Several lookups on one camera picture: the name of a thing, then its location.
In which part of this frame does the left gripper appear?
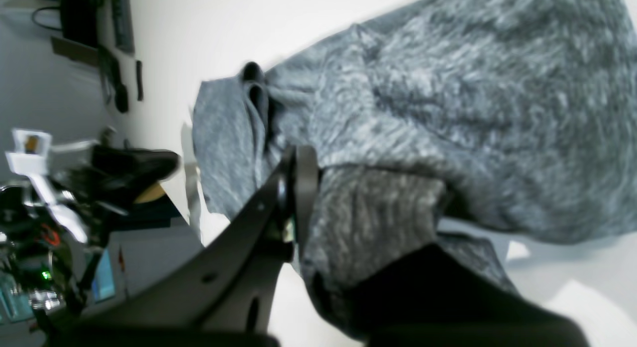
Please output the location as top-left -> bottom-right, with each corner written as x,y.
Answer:
1,143 -> 181,308

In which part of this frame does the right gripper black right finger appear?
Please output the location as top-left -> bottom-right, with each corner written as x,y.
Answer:
348,245 -> 588,347

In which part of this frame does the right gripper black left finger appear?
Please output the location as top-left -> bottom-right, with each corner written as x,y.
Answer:
48,146 -> 320,347

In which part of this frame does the grey long-sleeve T-shirt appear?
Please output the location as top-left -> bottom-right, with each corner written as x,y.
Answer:
192,0 -> 637,340

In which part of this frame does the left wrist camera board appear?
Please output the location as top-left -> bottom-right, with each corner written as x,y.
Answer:
6,128 -> 52,176

